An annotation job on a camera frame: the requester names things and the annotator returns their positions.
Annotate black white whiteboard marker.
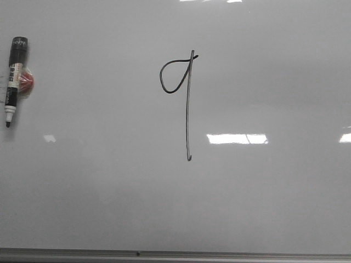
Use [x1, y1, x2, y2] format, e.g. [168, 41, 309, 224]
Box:
[4, 36, 29, 128]

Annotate white whiteboard with aluminium frame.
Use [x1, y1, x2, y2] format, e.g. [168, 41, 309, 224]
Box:
[1, 1, 350, 262]

